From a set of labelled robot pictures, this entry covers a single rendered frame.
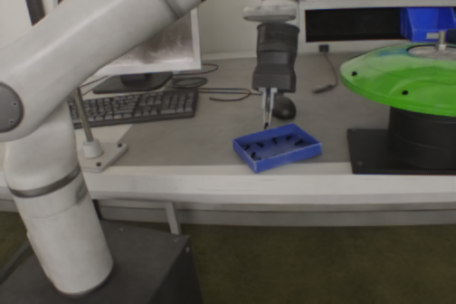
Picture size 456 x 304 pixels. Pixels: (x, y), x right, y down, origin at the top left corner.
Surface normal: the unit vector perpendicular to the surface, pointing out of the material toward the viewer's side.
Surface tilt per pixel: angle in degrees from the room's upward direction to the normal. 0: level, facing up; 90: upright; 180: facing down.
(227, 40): 90
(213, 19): 90
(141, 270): 0
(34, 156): 24
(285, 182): 90
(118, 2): 84
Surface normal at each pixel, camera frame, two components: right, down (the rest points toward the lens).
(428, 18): -0.17, 0.44
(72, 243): 0.58, 0.30
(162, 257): -0.10, -0.90
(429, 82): -0.32, -0.68
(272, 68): -0.37, -0.09
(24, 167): -0.05, -0.73
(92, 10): 0.08, 0.23
